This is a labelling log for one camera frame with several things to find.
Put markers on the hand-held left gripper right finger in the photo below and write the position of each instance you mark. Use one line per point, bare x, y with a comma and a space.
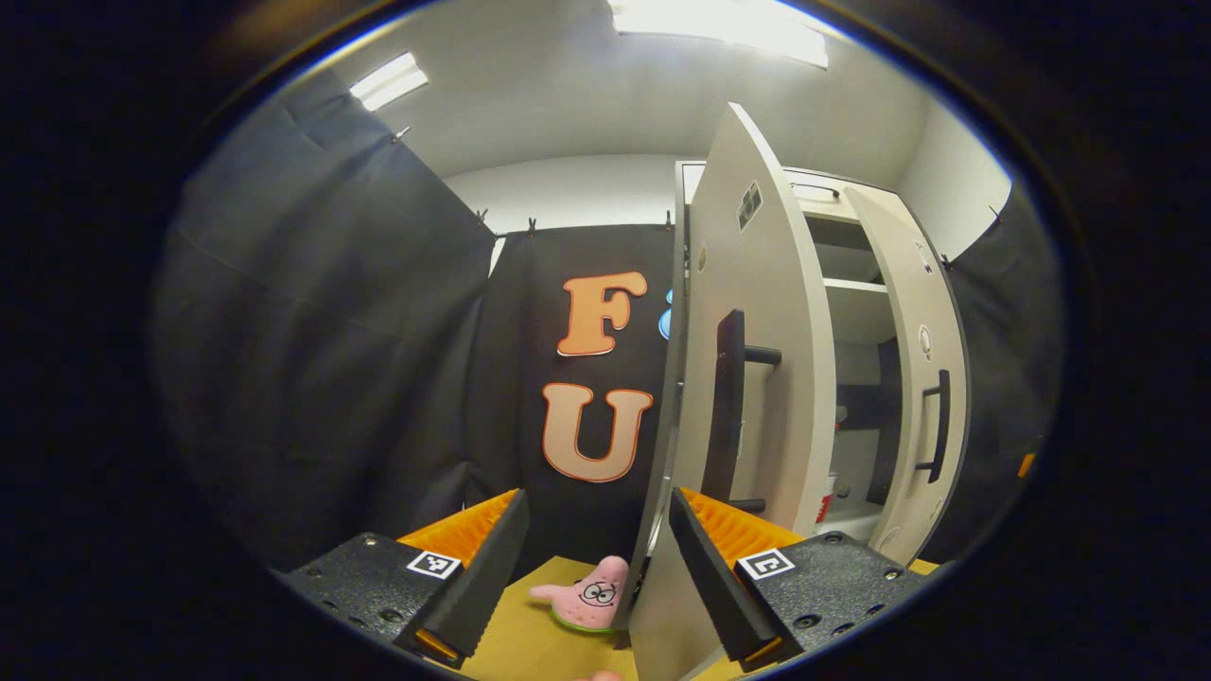
714, 586

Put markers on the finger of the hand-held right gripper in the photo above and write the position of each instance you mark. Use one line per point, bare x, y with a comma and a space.
1026, 464

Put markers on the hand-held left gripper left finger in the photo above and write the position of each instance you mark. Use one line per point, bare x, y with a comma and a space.
482, 577

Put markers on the black backdrop cloth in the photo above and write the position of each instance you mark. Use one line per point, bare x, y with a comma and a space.
511, 426
312, 331
1012, 359

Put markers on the pink starfish plush toy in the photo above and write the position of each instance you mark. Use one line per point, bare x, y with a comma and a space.
591, 596

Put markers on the small ceiling light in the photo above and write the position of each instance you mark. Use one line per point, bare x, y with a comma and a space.
388, 82

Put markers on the large ceiling light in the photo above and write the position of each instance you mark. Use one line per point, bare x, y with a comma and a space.
719, 24

